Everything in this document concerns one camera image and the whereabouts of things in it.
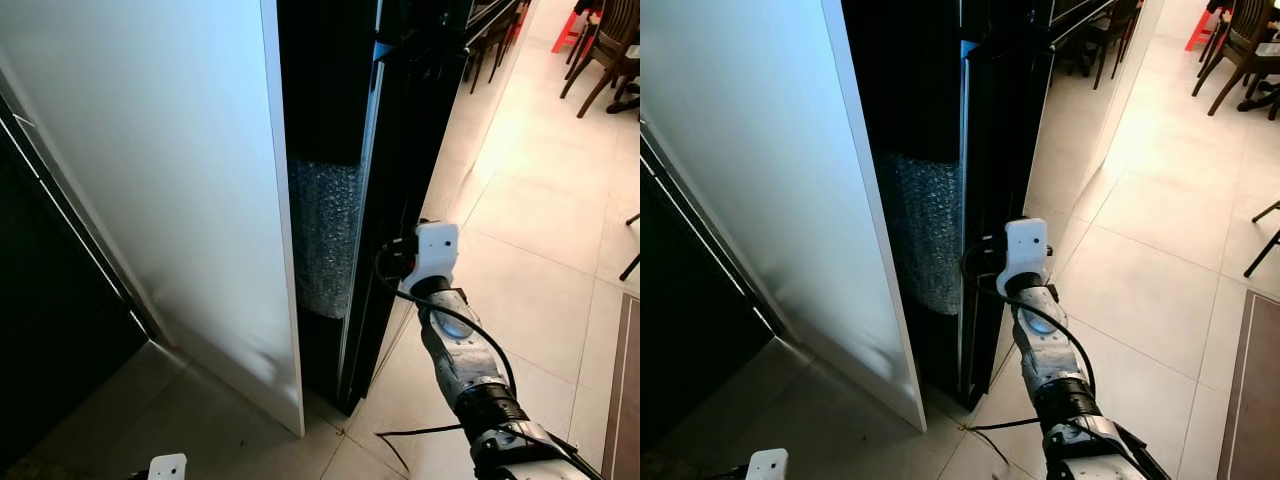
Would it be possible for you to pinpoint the glossy black fridge door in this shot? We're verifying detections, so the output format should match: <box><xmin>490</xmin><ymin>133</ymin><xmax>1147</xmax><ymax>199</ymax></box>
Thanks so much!
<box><xmin>955</xmin><ymin>0</ymin><xmax>1169</xmax><ymax>409</ymax></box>
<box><xmin>338</xmin><ymin>0</ymin><xmax>546</xmax><ymax>416</ymax></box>

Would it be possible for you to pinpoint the clear bubble wrap sheet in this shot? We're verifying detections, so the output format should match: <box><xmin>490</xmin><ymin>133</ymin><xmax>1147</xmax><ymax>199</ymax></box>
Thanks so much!
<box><xmin>288</xmin><ymin>155</ymin><xmax>363</xmax><ymax>321</ymax></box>
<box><xmin>905</xmin><ymin>150</ymin><xmax>964</xmax><ymax>316</ymax></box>

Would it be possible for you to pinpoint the white partition panel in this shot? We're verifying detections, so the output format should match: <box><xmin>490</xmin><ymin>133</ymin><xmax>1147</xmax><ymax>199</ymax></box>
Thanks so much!
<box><xmin>640</xmin><ymin>0</ymin><xmax>928</xmax><ymax>433</ymax></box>
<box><xmin>0</xmin><ymin>0</ymin><xmax>304</xmax><ymax>438</ymax></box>

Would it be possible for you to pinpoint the dark bordered floor mat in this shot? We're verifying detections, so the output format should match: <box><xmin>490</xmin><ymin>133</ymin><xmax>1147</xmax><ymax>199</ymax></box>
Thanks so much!
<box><xmin>1217</xmin><ymin>288</ymin><xmax>1280</xmax><ymax>480</ymax></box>
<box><xmin>602</xmin><ymin>292</ymin><xmax>641</xmax><ymax>480</ymax></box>

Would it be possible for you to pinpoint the red plastic stool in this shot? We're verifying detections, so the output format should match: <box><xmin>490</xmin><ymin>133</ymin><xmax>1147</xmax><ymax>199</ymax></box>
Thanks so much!
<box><xmin>552</xmin><ymin>5</ymin><xmax>593</xmax><ymax>53</ymax></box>
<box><xmin>1185</xmin><ymin>5</ymin><xmax>1223</xmax><ymax>51</ymax></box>

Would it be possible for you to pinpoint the black cabinet silver trim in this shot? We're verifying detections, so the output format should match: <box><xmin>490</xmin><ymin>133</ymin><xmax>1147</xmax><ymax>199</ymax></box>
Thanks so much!
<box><xmin>640</xmin><ymin>120</ymin><xmax>796</xmax><ymax>456</ymax></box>
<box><xmin>0</xmin><ymin>95</ymin><xmax>161</xmax><ymax>471</ymax></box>

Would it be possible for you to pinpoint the dark wooden chair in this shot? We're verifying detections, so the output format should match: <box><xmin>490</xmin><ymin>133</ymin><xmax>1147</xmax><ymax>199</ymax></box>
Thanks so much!
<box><xmin>1190</xmin><ymin>0</ymin><xmax>1280</xmax><ymax>119</ymax></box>
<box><xmin>560</xmin><ymin>0</ymin><xmax>641</xmax><ymax>119</ymax></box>

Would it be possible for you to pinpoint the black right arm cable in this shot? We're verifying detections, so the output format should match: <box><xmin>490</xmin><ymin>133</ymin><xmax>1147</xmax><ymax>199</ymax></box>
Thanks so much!
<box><xmin>374</xmin><ymin>240</ymin><xmax>519</xmax><ymax>401</ymax></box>
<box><xmin>962</xmin><ymin>238</ymin><xmax>1099</xmax><ymax>401</ymax></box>

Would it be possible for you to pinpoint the thin black floor cable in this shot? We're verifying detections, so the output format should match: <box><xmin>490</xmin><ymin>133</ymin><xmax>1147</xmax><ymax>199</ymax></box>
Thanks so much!
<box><xmin>375</xmin><ymin>424</ymin><xmax>466</xmax><ymax>473</ymax></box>
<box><xmin>965</xmin><ymin>418</ymin><xmax>1046</xmax><ymax>466</ymax></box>

